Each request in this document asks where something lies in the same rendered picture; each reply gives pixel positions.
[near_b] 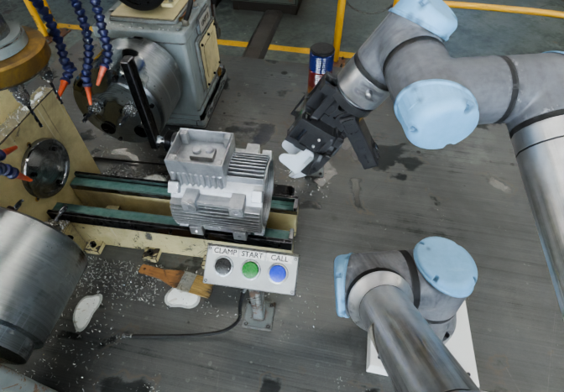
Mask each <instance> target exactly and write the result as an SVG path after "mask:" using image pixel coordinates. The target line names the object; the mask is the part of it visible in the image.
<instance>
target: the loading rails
mask: <svg viewBox="0 0 564 392"><path fill-rule="evenodd" d="M74 175H75V176H76V177H75V178H74V179H73V181H72V182H71V183H70V187H71V188H72V189H73V191H74V192H75V193H76V195H77V196H78V198H79V199H80V201H81V203H82V204H83V206H82V205H75V204H68V203H61V202H57V203H56V205H55V206H54V208H53V209H52V210H50V209H49V210H48V211H47V214H48V215H49V216H50V218H51V219H55V217H56V215H57V214H59V211H60V209H61V208H62V207H63V205H64V204H66V205H67V206H68V208H67V210H66V211H65V213H64V214H62V215H61V219H60V220H63V221H64V220H66V221H70V222H71V223H72V225H73V226H74V227H75V229H76V230H77V231H78V233H79V234H80V235H81V236H82V237H83V239H84V240H85V241H86V242H88V244H87V245H86V247H85V249H84V250H85V251H86V252H87V253H92V254H98V255H100V254H101V253H102V250H103V249H104V247H105V245H112V246H118V247H125V248H137V249H143V250H144V254H143V256H142V259H143V261H148V262H154V263H158V261H159V257H160V255H161V253H162V252H163V253H175V254H181V255H188V256H194V257H201V258H203V260H202V263H201V267H202V268H203V269H205V263H206V252H207V246H208V245H209V243H210V244H214V243H218V244H225V245H232V246H238V247H245V248H257V249H263V250H270V251H277V252H284V253H293V248H294V236H296V230H297V223H298V208H299V197H298V196H287V195H280V194H273V195H272V201H271V206H270V211H269V218H268V221H267V225H266V228H265V234H264V235H263V236H259V235H254V233H252V234H251V235H248V238H247V241H243V240H237V239H234V238H233V234H232V233H229V232H222V231H215V230H208V229H206V231H205V233H204V235H198V234H191V230H190V228H189V227H187V226H181V225H180V224H179V223H177V222H175V219H173V217H172V214H171V210H170V209H171V208H170V199H171V193H168V181H162V180H148V179H140V178H133V177H125V176H118V175H104V174H96V173H89V172H81V171H76V172H75V173H74Z"/></svg>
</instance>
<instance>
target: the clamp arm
mask: <svg viewBox="0 0 564 392"><path fill-rule="evenodd" d="M120 65H121V67H120V69H121V72H123V74H124V76H125V79H126V81H127V83H128V87H129V90H130V92H131V94H132V97H133V101H134V103H135V106H136V108H137V110H138V115H139V116H140V119H141V125H142V127H144V131H145V133H146V135H147V138H148V140H149V144H150V146H151V149H159V146H160V145H162V144H160V141H158V142H157V140H160V138H159V137H162V136H160V135H159V131H158V129H157V126H156V123H155V120H154V116H153V113H152V111H151V108H150V105H149V101H148V98H147V96H146V93H145V90H144V86H143V83H142V81H141V78H140V75H139V73H138V68H137V66H136V63H135V60H134V58H133V56H131V55H125V56H124V57H123V58H122V60H121V61H120Z"/></svg>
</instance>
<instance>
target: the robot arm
mask: <svg viewBox="0 0 564 392"><path fill-rule="evenodd" d="M456 28H457V17H456V15H455V14H454V12H453V11H452V10H451V9H450V8H449V7H448V6H447V5H446V4H445V3H444V2H443V1H442V0H399V1H398V2H397V3H396V4H395V5H394V7H393V8H391V9H390V10H389V13H388V14H387V15H386V16H385V18H384V19H383V20H382V22H381V23H380V24H379V25H378V27H377V28H376V29H375V30H374V31H373V32H372V33H371V34H370V36H369V37H368V38H367V40H366V41H365V42H364V43H363V45H362V46H361V47H360V48H359V50H358V51H357V52H356V53H355V54H354V56H353V57H352V58H351V59H350V61H348V63H346V65H345V66H344V67H343V68H342V70H341V71H340V72H339V74H338V75H337V76H334V75H333V74H332V73H331V72H329V71H326V73H325V74H324V75H323V76H322V78H321V79H320V80H319V81H318V82H317V83H316V85H315V86H314V88H313V89H312V90H311V92H310V93H308V92H306V94H305V95H304V96H303V97H302V98H301V99H300V101H299V102H298V103H297V105H296V106H295V108H294V109H293V110H292V112H291V113H290V114H291V115H293V116H295V121H294V122H293V124H292V125H291V126H290V128H288V130H287V135H286V137H285V141H284V142H283V143H282V147H283V148H284V149H285V150H286V151H287V152H288V154H281V155H280V156H279V161H280V162H281V163H283V164H284V165H285V166H287V167H288V168H289V169H290V174H289V177H292V178H299V177H303V176H306V175H311V174H314V173H316V172H317V171H318V170H320V169H321V168H322V167H323V166H324V164H325V163H326V162H327V161H328V160H329V159H331V157H332V156H333V155H334V154H335V153H336V152H337V151H338V150H339V149H340V148H341V146H342V143H343V141H344V138H346V137H348V139H349V141H350V143H351V145H352V147H353V149H354V151H355V153H356V155H357V157H358V161H359V162H360V164H362V166H363V168H364V169H365V170H366V169H370V168H373V167H377V166H379V159H380V158H379V157H380V153H379V147H378V145H377V144H376V142H374V141H373V138H372V135H371V133H370V132H369V130H368V127H367V124H366V123H365V121H364V119H363V118H365V117H367V116H368V115H369V114H370V113H371V112H372V111H373V110H374V109H376V108H377V107H378V106H379V105H380V104H381V103H382V102H383V101H384V100H385V99H386V98H387V97H388V96H389V95H390V96H391V99H392V102H393V104H394V113H395V116H396V117H397V119H398V120H399V122H400V123H401V125H402V128H403V129H404V131H405V135H406V137H407V139H408V140H409V141H410V142H411V143H412V144H414V145H415V146H417V147H420V148H423V149H442V148H444V147H445V146H446V145H447V144H456V143H458V142H460V141H462V140H463V139H465V138H466V137H467V136H468V135H469V134H470V133H471V132H472V131H473V130H474V129H475V128H476V126H477V124H491V123H506V125H507V128H508V131H509V136H510V140H511V143H512V146H513V149H514V154H515V157H516V160H517V163H518V166H519V169H520V174H521V177H522V181H523V183H524V186H525V191H526V195H527V197H528V200H529V203H530V209H531V211H532V214H533V218H534V220H535V225H536V228H537V232H538V234H539V238H540V242H541V246H542V248H543V252H544V255H545V257H546V262H547V266H548V269H549V271H550V275H551V280H552V283H553V285H554V289H555V292H556V297H557V299H558V303H559V306H560V309H561V313H562V317H563V320H564V51H558V50H553V51H546V52H543V53H539V54H525V55H490V56H474V57H461V58H452V57H451V56H450V55H449V53H448V51H447V49H446V47H445V45H444V44H443V42H444V41H448V40H449V36H450V35H451V34H452V33H453V32H454V31H455V30H456ZM303 100H304V103H303V108H302V109H301V111H297V110H296V109H297V107H298V106H299V105H300V104H301V103H302V102H303ZM477 279H478V270H477V266H476V264H475V262H474V260H473V258H472V257H471V255H470V254H469V253H468V252H467V251H466V250H465V249H464V248H463V247H462V246H459V245H457V244H456V243H455V242H453V241H452V240H450V239H447V238H441V237H428V238H424V239H422V240H421V241H420V242H419V243H417V244H416V246H415V249H407V250H392V251H381V252H370V253H349V254H342V255H338V256H337V257H336V258H335V260H334V284H335V298H336V308H337V314H338V315H339V316H340V317H345V318H349V317H351V318H352V320H353V321H354V322H355V323H356V324H357V325H358V326H359V327H360V328H362V329H363V330H365V331H367V332H368V335H369V337H370V339H371V341H372V343H373V345H374V347H375V349H376V352H377V354H378V356H379V358H380V360H381V362H382V364H383V366H384V369H385V371H386V373H387V375H388V376H389V379H390V382H391V384H392V385H393V387H394V390H395V392H487V391H481V390H480V389H479V387H478V386H477V385H476V384H475V383H474V382H473V380H472V379H471V378H470V376H469V375H468V374H467V372H466V371H465V370H464V368H463V367H462V366H461V364H460V363H459V362H458V361H457V360H456V359H455V357H454V356H453V355H452V353H451V352H450V351H449V349H448V348H447V347H446V345H445V344H446V343H447V342H448V341H449V339H450V338H451V337H452V335H453V333H454V332H455V329H456V325H457V311H458V309H459V308H460V307H461V305H462V303H463V302H464V301H465V300H466V298H467V297H468V296H469V295H470V294H471V293H472V292H473V288H474V286H475V284H476V282H477Z"/></svg>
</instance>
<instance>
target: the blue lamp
mask: <svg viewBox="0 0 564 392"><path fill-rule="evenodd" d="M334 54H335V52H334V53H333V54H332V55H330V56H327V57H320V56H316V55H313V54H312V53H311V51H310V60H309V69H310V70H311V71H313V72H315V73H317V74H325V73H326V71H329V72H330V71H332V68H333V61H334Z"/></svg>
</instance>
